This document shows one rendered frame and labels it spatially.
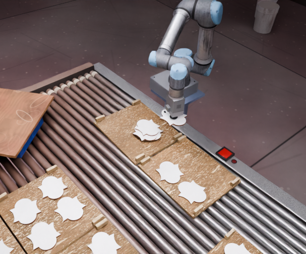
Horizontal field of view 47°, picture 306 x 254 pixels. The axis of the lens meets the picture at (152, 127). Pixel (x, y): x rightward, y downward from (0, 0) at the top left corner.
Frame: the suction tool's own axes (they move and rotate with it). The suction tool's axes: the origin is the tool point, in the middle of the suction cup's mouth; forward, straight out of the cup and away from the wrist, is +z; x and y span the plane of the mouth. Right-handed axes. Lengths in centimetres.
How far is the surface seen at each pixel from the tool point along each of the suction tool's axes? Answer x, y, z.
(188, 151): 6.4, 9.2, 18.4
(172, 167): -7.1, 17.5, 17.6
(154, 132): -6.9, -7.8, 15.1
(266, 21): 265, -240, 93
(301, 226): 35, 69, 20
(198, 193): -2.2, 37.4, 17.6
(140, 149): -18.0, -0.9, 18.4
